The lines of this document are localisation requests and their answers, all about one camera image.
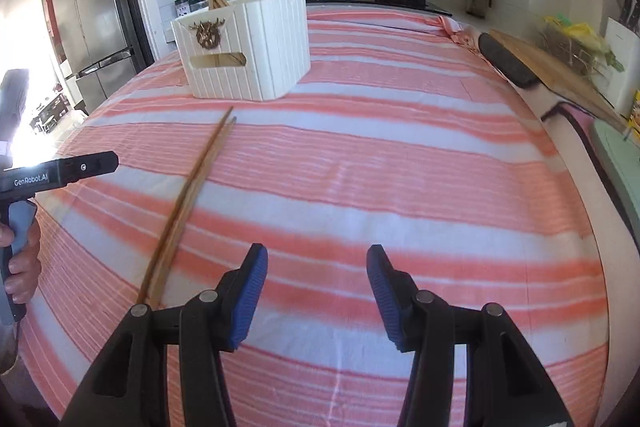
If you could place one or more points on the pink striped table cloth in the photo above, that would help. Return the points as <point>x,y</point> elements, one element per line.
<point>397,136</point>

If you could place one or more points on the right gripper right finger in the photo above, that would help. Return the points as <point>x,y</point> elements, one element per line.
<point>506,384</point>

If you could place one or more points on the silver refrigerator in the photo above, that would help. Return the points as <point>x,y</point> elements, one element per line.
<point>99,44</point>

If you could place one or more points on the white ribbed utensil box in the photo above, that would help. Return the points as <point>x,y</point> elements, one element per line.
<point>246,50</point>

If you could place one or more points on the spice jar rack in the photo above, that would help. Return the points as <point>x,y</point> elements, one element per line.
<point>184,7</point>

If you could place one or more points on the person left hand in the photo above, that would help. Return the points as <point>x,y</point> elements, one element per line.
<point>25,268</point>

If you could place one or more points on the green sink tray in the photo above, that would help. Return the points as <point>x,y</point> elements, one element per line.
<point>619,158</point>

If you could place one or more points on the wooden cutting board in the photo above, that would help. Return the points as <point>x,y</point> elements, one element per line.
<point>560,79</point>

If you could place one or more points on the black cutting board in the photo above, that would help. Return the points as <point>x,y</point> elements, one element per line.
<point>506,62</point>

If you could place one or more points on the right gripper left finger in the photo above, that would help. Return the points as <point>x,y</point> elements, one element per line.
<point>126,384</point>

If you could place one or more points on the yellow green bag basket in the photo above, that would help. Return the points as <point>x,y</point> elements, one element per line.
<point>578,46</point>

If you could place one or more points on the yellow snack packet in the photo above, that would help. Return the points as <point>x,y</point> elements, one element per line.
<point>633,122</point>

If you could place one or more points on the wooden chopstick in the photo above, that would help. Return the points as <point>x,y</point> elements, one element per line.
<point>187,201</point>
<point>195,211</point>

